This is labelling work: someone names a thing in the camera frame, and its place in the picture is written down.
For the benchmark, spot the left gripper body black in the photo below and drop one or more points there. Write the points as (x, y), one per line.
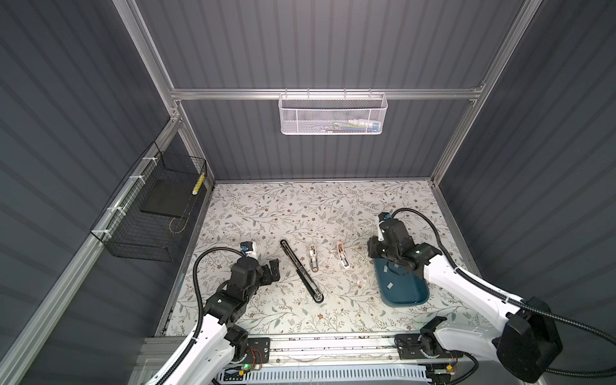
(265, 278)

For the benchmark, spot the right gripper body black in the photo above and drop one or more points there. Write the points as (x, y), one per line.
(378, 249)

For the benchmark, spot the beige mini stapler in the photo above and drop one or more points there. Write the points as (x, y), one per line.
(314, 263)

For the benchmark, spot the black long stapler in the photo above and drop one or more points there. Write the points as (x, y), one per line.
(307, 280)

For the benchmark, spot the pink mini stapler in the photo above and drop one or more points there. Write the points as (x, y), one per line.
(342, 255)

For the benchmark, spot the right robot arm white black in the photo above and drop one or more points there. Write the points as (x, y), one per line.
(524, 343)

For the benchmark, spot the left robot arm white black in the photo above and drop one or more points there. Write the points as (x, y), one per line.
(216, 340)

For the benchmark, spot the teal plastic tray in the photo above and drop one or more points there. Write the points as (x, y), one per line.
(408, 289)

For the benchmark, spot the yellow marker in basket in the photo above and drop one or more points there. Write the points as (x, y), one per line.
(198, 184)

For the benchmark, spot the black pad in basket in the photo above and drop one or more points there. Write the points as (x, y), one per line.
(171, 199)

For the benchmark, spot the pens in white basket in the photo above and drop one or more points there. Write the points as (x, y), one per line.
(347, 126)

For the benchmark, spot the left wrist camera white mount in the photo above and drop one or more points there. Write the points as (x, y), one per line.
(248, 249)

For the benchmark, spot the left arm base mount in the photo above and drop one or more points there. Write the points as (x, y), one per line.
(257, 351)

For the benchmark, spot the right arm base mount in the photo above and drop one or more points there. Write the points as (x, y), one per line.
(417, 346)

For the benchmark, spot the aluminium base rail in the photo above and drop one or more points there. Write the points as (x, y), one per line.
(332, 348)

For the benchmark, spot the white slotted cable duct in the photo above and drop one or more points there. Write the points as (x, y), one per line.
(328, 374)

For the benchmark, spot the black wire basket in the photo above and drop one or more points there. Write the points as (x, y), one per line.
(126, 232)

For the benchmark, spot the white wire mesh basket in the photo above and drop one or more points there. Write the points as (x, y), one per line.
(296, 115)

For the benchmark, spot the aluminium corner post right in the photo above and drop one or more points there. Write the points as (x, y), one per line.
(503, 55)

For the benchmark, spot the aluminium corner post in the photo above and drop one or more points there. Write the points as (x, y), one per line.
(141, 37)
(503, 55)

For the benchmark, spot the aluminium horizontal back rail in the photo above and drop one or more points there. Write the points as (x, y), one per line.
(182, 94)

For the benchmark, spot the aluminium corner post left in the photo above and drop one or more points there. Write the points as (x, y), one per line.
(141, 37)

